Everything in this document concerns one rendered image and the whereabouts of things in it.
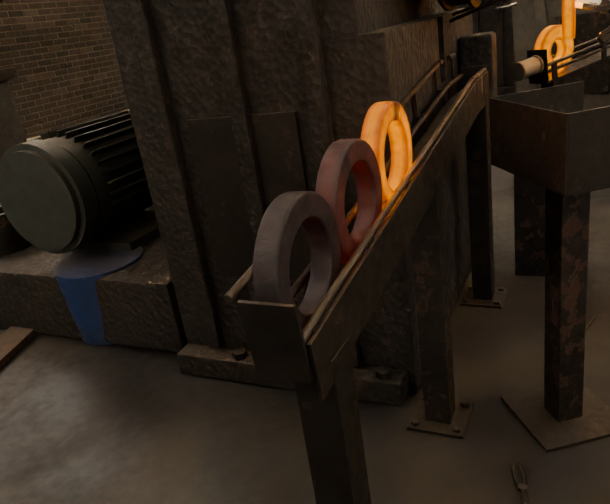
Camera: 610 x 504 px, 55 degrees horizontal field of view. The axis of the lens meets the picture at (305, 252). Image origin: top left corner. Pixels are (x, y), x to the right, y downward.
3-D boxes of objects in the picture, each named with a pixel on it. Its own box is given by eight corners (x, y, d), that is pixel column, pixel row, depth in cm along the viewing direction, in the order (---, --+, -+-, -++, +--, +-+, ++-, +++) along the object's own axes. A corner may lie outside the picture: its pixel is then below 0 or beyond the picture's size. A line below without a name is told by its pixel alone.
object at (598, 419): (559, 471, 119) (566, 114, 93) (497, 397, 144) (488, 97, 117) (650, 447, 122) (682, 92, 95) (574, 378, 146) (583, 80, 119)
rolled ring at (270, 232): (326, 165, 75) (302, 166, 76) (261, 239, 61) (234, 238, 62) (350, 285, 84) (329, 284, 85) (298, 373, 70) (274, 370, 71)
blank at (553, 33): (546, 85, 196) (554, 85, 193) (526, 50, 187) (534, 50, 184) (572, 49, 197) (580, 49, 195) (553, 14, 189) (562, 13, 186)
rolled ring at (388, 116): (369, 155, 89) (349, 156, 91) (396, 231, 103) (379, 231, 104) (396, 77, 99) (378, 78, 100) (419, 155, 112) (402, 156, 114)
